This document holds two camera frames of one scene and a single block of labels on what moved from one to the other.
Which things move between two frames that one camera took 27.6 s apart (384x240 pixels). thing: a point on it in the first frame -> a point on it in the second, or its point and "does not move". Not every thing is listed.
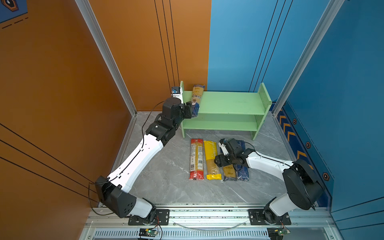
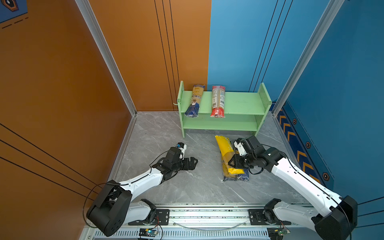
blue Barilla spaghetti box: [242, 171] does not move
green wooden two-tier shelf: [227, 111] does not move
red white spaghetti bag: [197, 160] -> [218, 101]
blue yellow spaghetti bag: [198, 90] does not move
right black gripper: [221, 158] -> [235, 162]
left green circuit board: [148, 232] does not move
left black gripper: [186, 110] -> [192, 165]
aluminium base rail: [212, 223] does not move
